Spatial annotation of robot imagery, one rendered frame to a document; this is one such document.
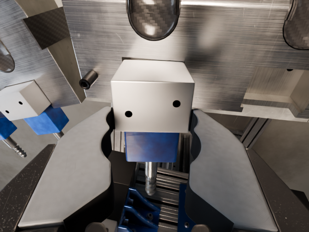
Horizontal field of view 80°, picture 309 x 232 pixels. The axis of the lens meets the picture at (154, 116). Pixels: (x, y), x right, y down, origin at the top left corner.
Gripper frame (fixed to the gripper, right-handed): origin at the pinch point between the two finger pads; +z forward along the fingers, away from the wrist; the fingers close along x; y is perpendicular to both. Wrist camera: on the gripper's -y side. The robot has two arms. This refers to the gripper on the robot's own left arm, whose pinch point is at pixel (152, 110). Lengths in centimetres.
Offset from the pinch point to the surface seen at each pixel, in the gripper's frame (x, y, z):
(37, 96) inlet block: -14.4, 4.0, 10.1
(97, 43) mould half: -4.6, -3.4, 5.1
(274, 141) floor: 87, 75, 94
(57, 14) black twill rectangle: -11.1, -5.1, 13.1
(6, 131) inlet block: -23.3, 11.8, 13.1
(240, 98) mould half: 7.8, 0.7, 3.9
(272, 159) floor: 94, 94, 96
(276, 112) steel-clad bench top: 17.9, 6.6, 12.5
